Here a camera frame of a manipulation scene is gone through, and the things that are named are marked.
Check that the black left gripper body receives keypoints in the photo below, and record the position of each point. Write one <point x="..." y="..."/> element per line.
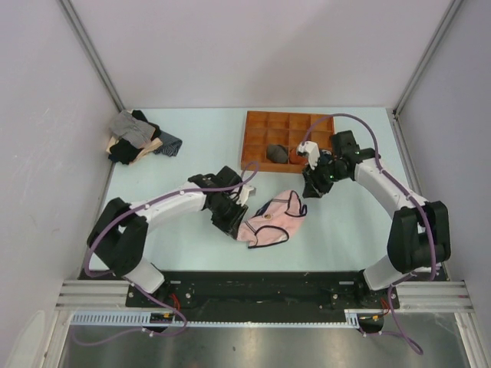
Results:
<point x="224" y="208"/>

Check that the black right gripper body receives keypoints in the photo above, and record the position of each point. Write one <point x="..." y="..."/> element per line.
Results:
<point x="327" y="173"/>

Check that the pink underwear navy trim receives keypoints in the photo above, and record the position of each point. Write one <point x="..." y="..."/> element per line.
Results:
<point x="275" y="222"/>

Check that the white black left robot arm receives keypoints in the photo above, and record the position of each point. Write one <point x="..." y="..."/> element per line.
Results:
<point x="119" y="236"/>

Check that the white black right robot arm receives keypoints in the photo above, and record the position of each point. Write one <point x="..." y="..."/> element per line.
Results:
<point x="420" y="230"/>

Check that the orange rolled underwear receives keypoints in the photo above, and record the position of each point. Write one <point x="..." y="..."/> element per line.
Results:
<point x="295" y="158"/>

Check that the grey rolled underwear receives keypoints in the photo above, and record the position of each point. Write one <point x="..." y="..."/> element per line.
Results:
<point x="277" y="153"/>

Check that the navy striped underwear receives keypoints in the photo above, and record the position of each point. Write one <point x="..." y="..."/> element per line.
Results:
<point x="170" y="145"/>

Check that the beige underwear in pile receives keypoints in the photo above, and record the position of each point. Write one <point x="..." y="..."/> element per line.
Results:
<point x="122" y="151"/>

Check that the grey striped underwear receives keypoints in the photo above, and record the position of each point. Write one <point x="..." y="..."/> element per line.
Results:
<point x="136" y="132"/>

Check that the black underwear in pile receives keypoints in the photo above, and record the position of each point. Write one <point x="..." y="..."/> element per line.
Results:
<point x="138" y="114"/>

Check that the wooden compartment tray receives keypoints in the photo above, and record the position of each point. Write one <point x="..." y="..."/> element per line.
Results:
<point x="288" y="129"/>

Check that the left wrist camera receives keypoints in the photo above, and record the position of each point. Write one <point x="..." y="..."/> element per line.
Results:
<point x="242" y="194"/>

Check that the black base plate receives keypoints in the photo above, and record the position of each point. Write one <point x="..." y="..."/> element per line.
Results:
<point x="268" y="311"/>

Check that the white slotted cable duct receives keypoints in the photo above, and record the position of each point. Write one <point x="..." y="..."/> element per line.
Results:
<point x="105" y="318"/>

